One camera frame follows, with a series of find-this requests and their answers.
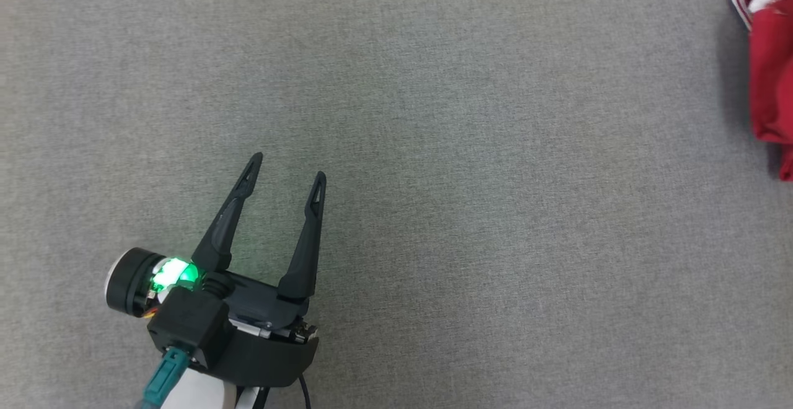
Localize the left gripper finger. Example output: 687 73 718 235
276 171 328 302
191 152 264 274

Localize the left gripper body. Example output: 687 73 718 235
105 246 320 389

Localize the red jersey with white sleeves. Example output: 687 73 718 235
728 0 793 182

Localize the grey fabric sofa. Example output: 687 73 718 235
0 0 793 409

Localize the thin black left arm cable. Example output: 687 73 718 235
251 374 312 409

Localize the teal left camera cable plug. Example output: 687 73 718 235
141 347 190 409

